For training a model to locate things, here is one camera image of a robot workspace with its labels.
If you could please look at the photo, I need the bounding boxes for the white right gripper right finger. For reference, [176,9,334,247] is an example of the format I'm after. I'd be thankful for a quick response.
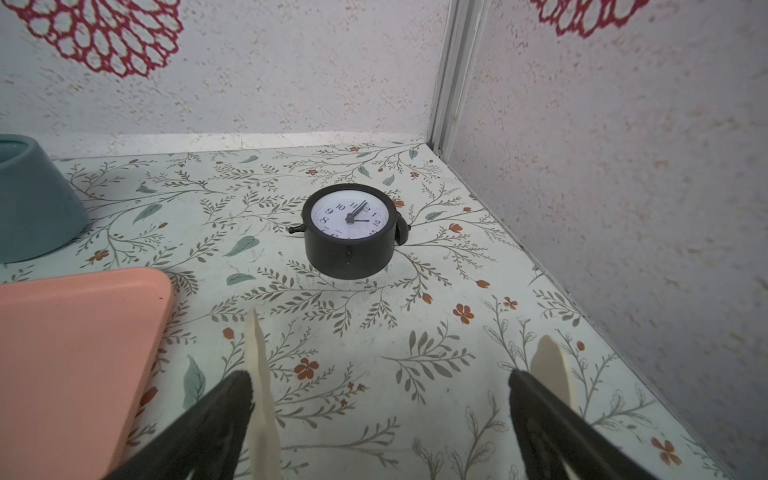
[509,335,653,480]

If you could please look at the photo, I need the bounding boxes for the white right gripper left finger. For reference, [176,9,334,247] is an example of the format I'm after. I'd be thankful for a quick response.
[106,309,282,479]

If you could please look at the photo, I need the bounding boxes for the pink plastic tray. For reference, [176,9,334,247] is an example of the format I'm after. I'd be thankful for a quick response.
[1,268,173,479]

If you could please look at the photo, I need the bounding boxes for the black round pressure gauge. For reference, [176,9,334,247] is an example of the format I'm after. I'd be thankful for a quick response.
[288,183,411,280]

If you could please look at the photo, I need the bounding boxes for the teal small cup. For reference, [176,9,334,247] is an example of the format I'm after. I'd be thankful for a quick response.
[1,134,89,264]

